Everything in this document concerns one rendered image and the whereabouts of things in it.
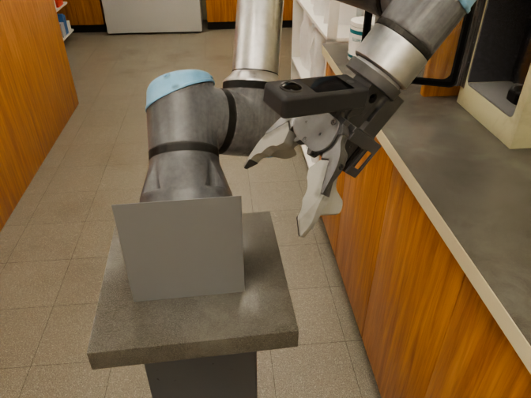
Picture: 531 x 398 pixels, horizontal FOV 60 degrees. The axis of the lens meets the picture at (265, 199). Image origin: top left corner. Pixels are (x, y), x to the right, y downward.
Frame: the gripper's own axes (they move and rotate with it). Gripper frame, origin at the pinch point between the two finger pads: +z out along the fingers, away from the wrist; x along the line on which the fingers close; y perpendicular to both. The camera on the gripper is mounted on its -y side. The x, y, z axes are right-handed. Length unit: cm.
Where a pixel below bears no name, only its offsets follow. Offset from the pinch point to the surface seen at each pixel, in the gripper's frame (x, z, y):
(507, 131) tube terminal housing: 23, -34, 81
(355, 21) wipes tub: 99, -41, 84
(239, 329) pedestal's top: -1.2, 21.5, 12.1
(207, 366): 3.6, 35.9, 18.4
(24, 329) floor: 101, 134, 40
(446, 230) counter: 3, -7, 51
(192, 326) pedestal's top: 2.8, 25.7, 7.4
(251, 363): 0.8, 31.4, 24.5
